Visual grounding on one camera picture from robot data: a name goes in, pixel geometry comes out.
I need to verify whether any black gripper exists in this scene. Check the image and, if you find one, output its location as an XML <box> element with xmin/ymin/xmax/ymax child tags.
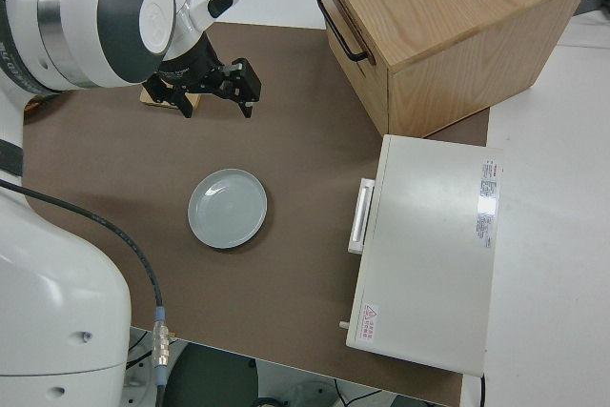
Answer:
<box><xmin>142</xmin><ymin>57</ymin><xmax>264</xmax><ymax>120</ymax></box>

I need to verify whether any gray round plate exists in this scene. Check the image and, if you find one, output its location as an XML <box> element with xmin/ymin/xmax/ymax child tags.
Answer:
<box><xmin>187</xmin><ymin>168</ymin><xmax>269</xmax><ymax>250</ymax></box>

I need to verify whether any small wooden block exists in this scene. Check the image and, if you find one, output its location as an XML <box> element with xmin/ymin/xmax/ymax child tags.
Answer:
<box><xmin>139</xmin><ymin>86</ymin><xmax>201</xmax><ymax>112</ymax></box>

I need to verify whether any round wicker basket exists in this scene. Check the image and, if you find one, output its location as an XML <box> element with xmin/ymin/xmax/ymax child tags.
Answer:
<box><xmin>24</xmin><ymin>94</ymin><xmax>63</xmax><ymax>115</ymax></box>

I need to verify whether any wooden cabinet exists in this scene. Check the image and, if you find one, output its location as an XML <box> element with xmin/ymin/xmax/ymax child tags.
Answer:
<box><xmin>309</xmin><ymin>0</ymin><xmax>595</xmax><ymax>139</ymax></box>

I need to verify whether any white toaster oven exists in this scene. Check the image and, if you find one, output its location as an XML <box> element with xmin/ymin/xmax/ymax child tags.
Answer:
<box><xmin>345</xmin><ymin>133</ymin><xmax>504</xmax><ymax>377</ymax></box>

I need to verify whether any black cabinet handle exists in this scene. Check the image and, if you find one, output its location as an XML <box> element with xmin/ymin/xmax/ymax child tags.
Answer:
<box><xmin>316</xmin><ymin>0</ymin><xmax>377</xmax><ymax>65</ymax></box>

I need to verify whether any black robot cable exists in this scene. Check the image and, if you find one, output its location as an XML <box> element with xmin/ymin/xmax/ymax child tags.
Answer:
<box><xmin>0</xmin><ymin>177</ymin><xmax>173</xmax><ymax>407</ymax></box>

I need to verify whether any white oven door handle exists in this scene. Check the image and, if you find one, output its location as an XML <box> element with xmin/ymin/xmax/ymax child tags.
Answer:
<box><xmin>346</xmin><ymin>177</ymin><xmax>376</xmax><ymax>254</ymax></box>

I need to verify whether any dark round base plate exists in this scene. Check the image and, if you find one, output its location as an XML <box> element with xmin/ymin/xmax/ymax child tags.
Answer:
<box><xmin>169</xmin><ymin>343</ymin><xmax>261</xmax><ymax>407</ymax></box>

